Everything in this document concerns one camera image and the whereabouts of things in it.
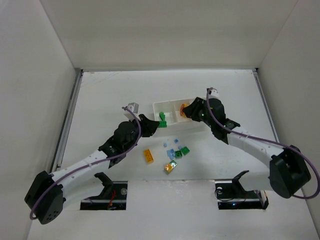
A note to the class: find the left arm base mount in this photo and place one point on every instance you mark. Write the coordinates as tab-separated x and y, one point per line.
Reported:
112	198

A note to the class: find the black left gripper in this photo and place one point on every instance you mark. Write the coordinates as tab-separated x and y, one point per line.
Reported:
145	125

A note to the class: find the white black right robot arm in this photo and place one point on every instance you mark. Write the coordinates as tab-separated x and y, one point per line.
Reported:
287	170

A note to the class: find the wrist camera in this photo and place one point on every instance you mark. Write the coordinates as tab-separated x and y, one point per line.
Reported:
212	93
131	111

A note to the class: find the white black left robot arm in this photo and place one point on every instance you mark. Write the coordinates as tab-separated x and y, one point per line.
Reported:
49	193

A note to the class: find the white divided plastic container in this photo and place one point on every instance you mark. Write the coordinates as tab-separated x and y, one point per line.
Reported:
175	123

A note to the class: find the yellow rectangular lego brick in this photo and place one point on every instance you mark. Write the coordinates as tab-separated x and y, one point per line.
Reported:
148	156

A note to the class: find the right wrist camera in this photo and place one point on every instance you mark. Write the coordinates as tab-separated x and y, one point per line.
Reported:
212	93

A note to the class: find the green lego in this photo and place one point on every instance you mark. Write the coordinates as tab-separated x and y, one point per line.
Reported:
173	163
162	124

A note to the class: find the yellow small lego brick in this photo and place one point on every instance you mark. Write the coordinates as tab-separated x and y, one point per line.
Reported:
168	168

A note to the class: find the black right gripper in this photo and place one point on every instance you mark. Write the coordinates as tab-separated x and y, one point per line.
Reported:
196	110

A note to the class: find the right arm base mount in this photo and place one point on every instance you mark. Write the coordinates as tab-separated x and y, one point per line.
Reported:
231	195

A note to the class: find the aluminium rail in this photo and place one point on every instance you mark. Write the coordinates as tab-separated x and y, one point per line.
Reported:
266	107
67	121

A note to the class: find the right aluminium rail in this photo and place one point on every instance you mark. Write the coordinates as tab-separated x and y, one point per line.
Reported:
266	107

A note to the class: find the green square lego brick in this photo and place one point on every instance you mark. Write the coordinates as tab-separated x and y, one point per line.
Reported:
185	150

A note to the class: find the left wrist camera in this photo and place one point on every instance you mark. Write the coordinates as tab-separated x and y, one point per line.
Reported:
131	111

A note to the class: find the light blue lego plate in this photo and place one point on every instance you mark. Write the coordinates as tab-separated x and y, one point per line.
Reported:
171	154

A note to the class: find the left aluminium rail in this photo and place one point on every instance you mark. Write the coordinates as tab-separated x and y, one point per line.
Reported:
67	121

